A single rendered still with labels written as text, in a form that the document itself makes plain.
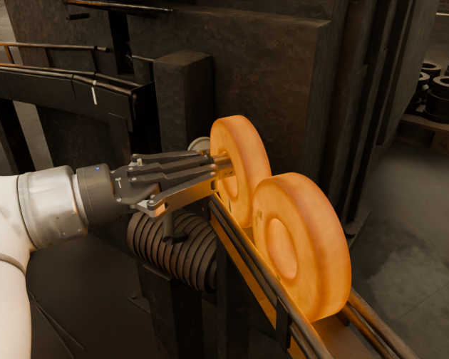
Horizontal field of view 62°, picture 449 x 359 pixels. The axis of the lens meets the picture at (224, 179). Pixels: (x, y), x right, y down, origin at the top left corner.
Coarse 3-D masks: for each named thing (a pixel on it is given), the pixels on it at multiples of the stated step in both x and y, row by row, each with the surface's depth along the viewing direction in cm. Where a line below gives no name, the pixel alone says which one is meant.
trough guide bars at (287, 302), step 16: (208, 208) 57; (224, 208) 50; (208, 224) 58; (224, 224) 51; (240, 240) 45; (256, 256) 41; (256, 272) 42; (272, 272) 39; (272, 288) 38; (352, 288) 37; (272, 304) 38; (288, 304) 35; (352, 304) 36; (288, 320) 35; (304, 320) 33; (352, 320) 36; (368, 320) 34; (288, 336) 36; (304, 336) 33; (368, 336) 34; (384, 336) 32; (304, 352) 33; (320, 352) 31; (384, 352) 33; (400, 352) 31
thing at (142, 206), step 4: (152, 196) 43; (144, 200) 43; (148, 200) 43; (136, 204) 43; (140, 204) 43; (144, 204) 43; (164, 204) 43; (132, 208) 44; (136, 208) 44; (140, 208) 43; (144, 208) 42; (160, 208) 42; (164, 208) 43; (144, 212) 43; (148, 212) 42; (152, 212) 42; (156, 212) 42; (160, 212) 43; (152, 216) 42; (156, 216) 42
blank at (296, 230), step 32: (256, 192) 42; (288, 192) 35; (320, 192) 35; (256, 224) 44; (288, 224) 36; (320, 224) 33; (288, 256) 42; (320, 256) 32; (288, 288) 39; (320, 288) 32
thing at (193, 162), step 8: (208, 152) 49; (184, 160) 49; (192, 160) 49; (200, 160) 49; (208, 160) 49; (128, 168) 47; (136, 168) 47; (144, 168) 47; (152, 168) 47; (160, 168) 47; (168, 168) 48; (176, 168) 48; (184, 168) 49
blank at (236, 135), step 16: (224, 128) 47; (240, 128) 46; (224, 144) 49; (240, 144) 44; (256, 144) 45; (240, 160) 44; (256, 160) 44; (240, 176) 46; (256, 176) 44; (224, 192) 54; (240, 192) 47; (240, 208) 49; (240, 224) 51
